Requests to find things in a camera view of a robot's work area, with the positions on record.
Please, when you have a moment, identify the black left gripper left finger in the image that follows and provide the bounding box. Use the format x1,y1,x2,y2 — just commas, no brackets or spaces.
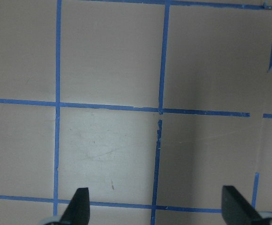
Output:
59,187,90,225

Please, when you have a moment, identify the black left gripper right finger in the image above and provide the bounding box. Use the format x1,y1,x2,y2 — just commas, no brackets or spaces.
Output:
221,186,262,225

